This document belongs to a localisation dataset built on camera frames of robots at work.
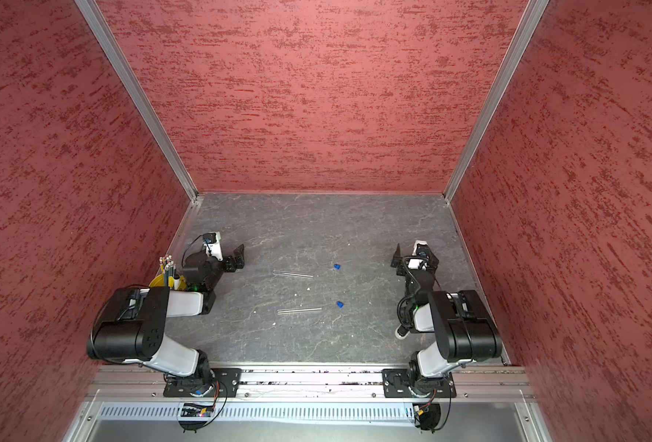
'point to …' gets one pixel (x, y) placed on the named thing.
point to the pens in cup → (167, 262)
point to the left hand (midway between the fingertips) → (230, 249)
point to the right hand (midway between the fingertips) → (411, 249)
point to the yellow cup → (159, 281)
